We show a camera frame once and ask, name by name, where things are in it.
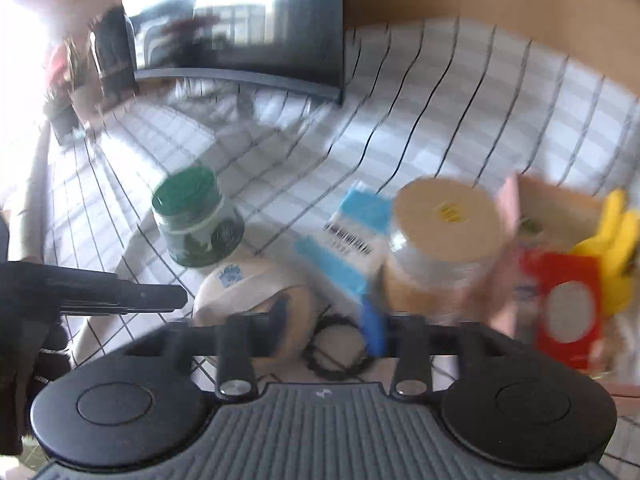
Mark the clear jar with tan lid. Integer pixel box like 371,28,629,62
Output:
381,178,506,324

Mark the blue white paper packet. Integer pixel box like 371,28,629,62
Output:
295,182,393,311

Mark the black monitor screen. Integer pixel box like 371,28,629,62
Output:
122,0,345,103

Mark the red packet with white label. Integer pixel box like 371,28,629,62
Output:
515,249,604,374

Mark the white checked tablecloth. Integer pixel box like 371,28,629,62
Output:
42,20,639,295

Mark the yellow plastic funnel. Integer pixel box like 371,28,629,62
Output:
570,188,639,318

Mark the green-lid glass jar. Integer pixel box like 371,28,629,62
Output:
152,166,245,268

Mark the black hair tie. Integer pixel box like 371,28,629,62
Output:
302,314,382,376

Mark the pink cardboard box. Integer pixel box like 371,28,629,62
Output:
459,172,616,340

